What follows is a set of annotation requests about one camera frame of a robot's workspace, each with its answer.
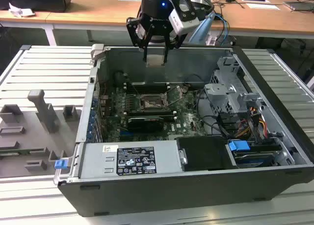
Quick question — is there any hard disk in blue carrier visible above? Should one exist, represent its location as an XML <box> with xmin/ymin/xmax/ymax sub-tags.
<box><xmin>227</xmin><ymin>140</ymin><xmax>282</xmax><ymax>168</ymax></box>

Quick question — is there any blue case latch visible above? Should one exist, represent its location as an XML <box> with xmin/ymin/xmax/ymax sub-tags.
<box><xmin>54</xmin><ymin>159</ymin><xmax>68</xmax><ymax>170</ymax></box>

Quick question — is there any black open PC case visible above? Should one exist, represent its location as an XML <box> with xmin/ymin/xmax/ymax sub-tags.
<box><xmin>53</xmin><ymin>43</ymin><xmax>314</xmax><ymax>217</ymax></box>

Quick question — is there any CPU socket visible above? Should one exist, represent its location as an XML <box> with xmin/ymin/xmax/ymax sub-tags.
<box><xmin>138</xmin><ymin>93</ymin><xmax>170</xmax><ymax>111</ymax></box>

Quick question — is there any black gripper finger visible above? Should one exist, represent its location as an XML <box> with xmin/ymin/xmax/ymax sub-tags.
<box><xmin>162</xmin><ymin>25</ymin><xmax>186</xmax><ymax>63</ymax></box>
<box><xmin>126</xmin><ymin>17</ymin><xmax>154</xmax><ymax>62</ymax></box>

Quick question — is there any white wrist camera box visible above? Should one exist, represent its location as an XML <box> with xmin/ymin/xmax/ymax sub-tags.
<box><xmin>168</xmin><ymin>0</ymin><xmax>200</xmax><ymax>36</ymax></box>

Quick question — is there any wooden desk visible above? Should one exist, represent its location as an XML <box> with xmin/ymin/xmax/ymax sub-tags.
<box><xmin>0</xmin><ymin>0</ymin><xmax>314</xmax><ymax>39</ymax></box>

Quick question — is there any white plug block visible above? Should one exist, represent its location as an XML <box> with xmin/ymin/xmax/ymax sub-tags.
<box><xmin>205</xmin><ymin>34</ymin><xmax>218</xmax><ymax>46</ymax></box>

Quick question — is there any green Dell motherboard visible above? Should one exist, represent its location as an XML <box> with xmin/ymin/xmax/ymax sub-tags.
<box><xmin>98</xmin><ymin>84</ymin><xmax>214</xmax><ymax>141</ymax></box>

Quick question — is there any grey power supply unit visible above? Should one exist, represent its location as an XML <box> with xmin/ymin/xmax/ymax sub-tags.
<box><xmin>79</xmin><ymin>140</ymin><xmax>183</xmax><ymax>179</ymax></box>

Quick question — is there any grey case handle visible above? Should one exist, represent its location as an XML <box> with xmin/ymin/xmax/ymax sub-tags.
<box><xmin>90</xmin><ymin>43</ymin><xmax>106</xmax><ymax>61</ymax></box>

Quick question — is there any black RAM slot row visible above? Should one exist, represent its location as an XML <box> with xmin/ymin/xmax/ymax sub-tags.
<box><xmin>124</xmin><ymin>81</ymin><xmax>171</xmax><ymax>93</ymax></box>
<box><xmin>126</xmin><ymin>109</ymin><xmax>178</xmax><ymax>118</ymax></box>

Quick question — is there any black plastic shroud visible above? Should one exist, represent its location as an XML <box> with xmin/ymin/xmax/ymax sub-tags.
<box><xmin>176</xmin><ymin>136</ymin><xmax>237</xmax><ymax>172</ymax></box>

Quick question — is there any black graphics card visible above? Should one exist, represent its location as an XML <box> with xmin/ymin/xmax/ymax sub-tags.
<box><xmin>127</xmin><ymin>116</ymin><xmax>164</xmax><ymax>133</ymax></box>

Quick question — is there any CPU with silver top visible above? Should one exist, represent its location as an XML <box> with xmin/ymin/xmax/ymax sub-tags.
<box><xmin>146</xmin><ymin>55</ymin><xmax>166</xmax><ymax>68</ymax></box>

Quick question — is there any white paper sheet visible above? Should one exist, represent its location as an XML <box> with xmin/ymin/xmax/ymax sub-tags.
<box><xmin>246</xmin><ymin>3</ymin><xmax>282</xmax><ymax>11</ymax></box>

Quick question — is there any blue cable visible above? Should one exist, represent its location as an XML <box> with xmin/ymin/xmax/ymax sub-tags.
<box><xmin>215</xmin><ymin>12</ymin><xmax>231</xmax><ymax>47</ymax></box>

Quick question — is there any grey parts rack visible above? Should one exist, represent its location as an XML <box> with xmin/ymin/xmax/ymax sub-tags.
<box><xmin>0</xmin><ymin>89</ymin><xmax>83</xmax><ymax>179</ymax></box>

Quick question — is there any crumpled white paper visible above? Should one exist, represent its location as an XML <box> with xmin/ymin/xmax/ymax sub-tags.
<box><xmin>8</xmin><ymin>2</ymin><xmax>35</xmax><ymax>17</ymax></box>

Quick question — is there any orange yellow wire bundle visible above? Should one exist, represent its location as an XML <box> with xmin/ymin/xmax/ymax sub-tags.
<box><xmin>235</xmin><ymin>107</ymin><xmax>268</xmax><ymax>140</ymax></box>

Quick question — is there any grey laptop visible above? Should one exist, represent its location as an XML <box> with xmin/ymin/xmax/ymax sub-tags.
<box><xmin>283</xmin><ymin>0</ymin><xmax>314</xmax><ymax>13</ymax></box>

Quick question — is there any metal locking lever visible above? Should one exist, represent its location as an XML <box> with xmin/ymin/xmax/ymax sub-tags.
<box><xmin>132</xmin><ymin>85</ymin><xmax>143</xmax><ymax>98</ymax></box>

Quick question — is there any metal drive cage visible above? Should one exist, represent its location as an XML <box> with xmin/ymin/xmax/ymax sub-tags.
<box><xmin>204</xmin><ymin>56</ymin><xmax>264</xmax><ymax>115</ymax></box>

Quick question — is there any green RAM stick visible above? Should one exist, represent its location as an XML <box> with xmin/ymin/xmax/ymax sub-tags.
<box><xmin>0</xmin><ymin>148</ymin><xmax>46</xmax><ymax>157</ymax></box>

